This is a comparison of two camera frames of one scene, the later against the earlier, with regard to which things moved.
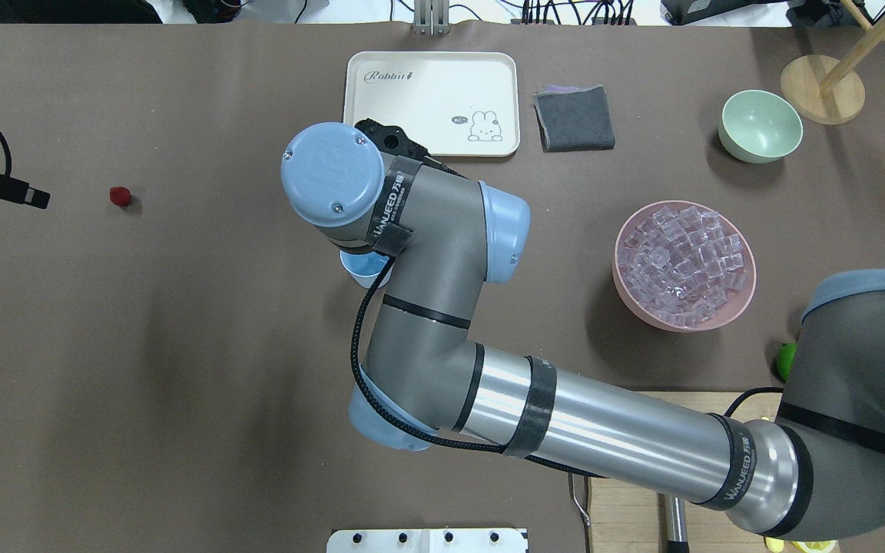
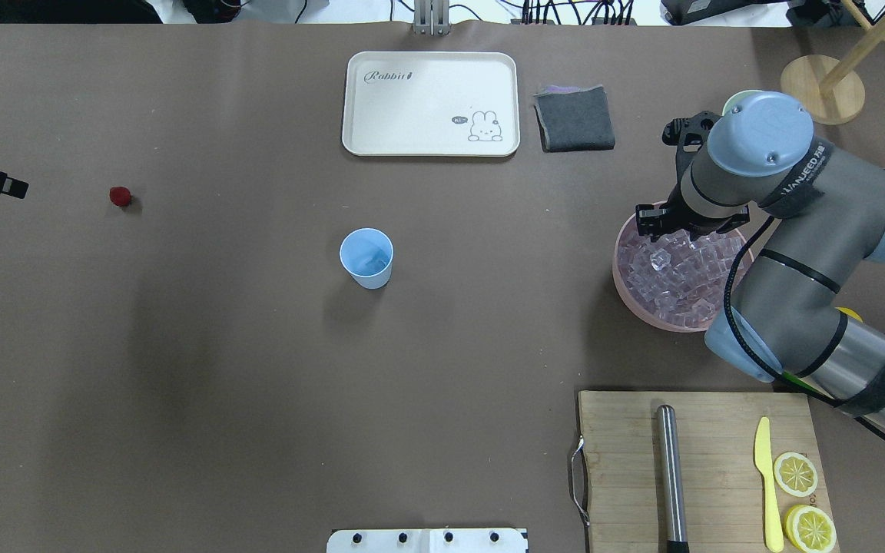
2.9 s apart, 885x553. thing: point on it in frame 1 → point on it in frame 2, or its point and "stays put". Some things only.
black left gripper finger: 37,198 → 15,187
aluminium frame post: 431,18 stays put
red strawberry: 120,196 stays put
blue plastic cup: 364,267 stays put
